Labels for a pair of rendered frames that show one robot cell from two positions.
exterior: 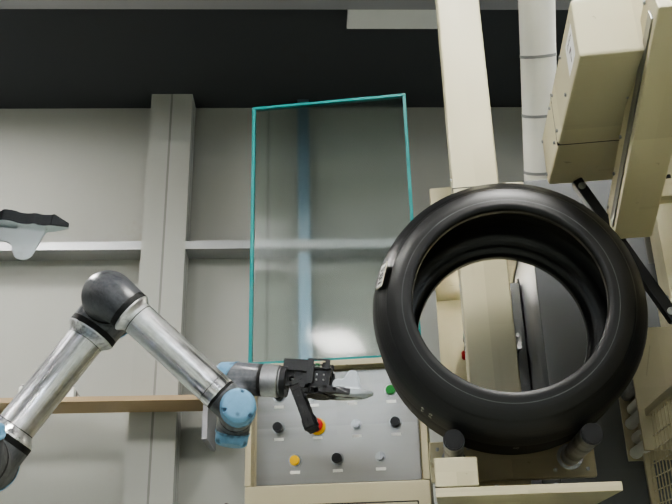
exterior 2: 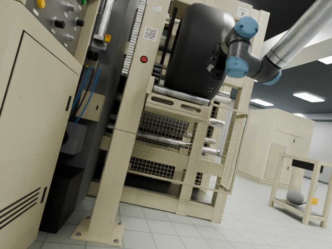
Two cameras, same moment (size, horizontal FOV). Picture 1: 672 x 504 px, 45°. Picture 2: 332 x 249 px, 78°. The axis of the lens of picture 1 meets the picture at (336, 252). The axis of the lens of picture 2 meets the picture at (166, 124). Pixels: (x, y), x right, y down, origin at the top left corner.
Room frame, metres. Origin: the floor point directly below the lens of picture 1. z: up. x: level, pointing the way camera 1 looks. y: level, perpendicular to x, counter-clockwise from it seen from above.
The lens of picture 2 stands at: (2.21, 0.88, 0.67)
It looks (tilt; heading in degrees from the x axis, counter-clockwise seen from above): 2 degrees up; 257
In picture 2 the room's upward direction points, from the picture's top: 14 degrees clockwise
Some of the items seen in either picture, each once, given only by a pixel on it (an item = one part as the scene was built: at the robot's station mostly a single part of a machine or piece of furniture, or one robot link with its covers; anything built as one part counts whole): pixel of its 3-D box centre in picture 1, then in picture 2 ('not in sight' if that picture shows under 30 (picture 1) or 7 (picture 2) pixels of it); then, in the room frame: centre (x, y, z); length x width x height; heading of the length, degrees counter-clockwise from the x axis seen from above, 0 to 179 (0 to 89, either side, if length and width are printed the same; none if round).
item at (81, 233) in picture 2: not in sight; (101, 228); (2.14, -0.41, 0.01); 0.27 x 0.27 x 0.02; 83
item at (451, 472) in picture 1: (455, 481); (177, 105); (1.90, -0.26, 0.83); 0.36 x 0.09 x 0.06; 173
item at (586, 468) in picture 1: (511, 459); (149, 91); (2.06, -0.42, 0.90); 0.40 x 0.03 x 0.10; 83
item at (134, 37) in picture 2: not in sight; (135, 36); (2.23, -0.39, 1.19); 0.05 x 0.04 x 0.48; 83
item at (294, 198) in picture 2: not in sight; (301, 186); (-0.39, -1.42, 0.40); 0.60 x 0.35 x 0.80; 92
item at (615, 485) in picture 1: (521, 496); (172, 113); (1.88, -0.40, 0.80); 0.37 x 0.36 x 0.02; 83
